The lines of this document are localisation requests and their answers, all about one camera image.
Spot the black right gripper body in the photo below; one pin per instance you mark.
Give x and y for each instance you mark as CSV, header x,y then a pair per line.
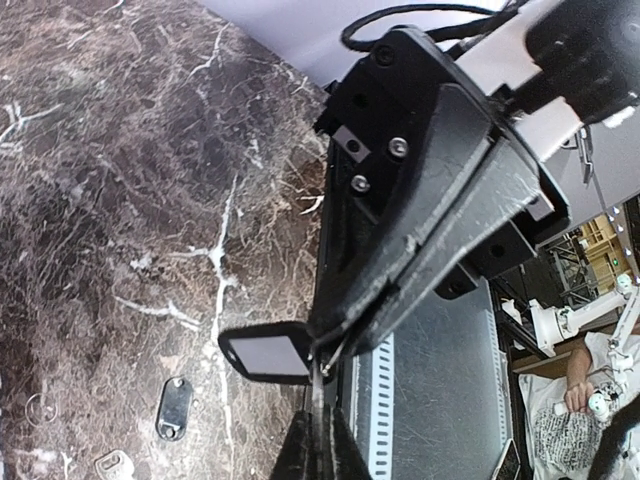
x,y
377,113

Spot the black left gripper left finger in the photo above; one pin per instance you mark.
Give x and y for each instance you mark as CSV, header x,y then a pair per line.
x,y
297,459

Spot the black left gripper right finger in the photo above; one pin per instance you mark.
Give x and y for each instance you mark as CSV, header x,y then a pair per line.
x,y
339,456

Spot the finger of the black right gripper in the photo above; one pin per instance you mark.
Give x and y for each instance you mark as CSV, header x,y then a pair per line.
x,y
441,163
478,236

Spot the key with black head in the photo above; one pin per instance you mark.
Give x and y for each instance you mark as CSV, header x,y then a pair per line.
x,y
173,411

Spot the seated person white shirt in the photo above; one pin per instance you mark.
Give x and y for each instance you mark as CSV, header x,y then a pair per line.
x,y
562,432

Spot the white slotted cable duct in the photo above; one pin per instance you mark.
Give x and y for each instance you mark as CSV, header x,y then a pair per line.
x,y
381,425

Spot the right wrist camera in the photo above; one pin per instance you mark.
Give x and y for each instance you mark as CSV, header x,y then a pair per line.
x,y
567,64

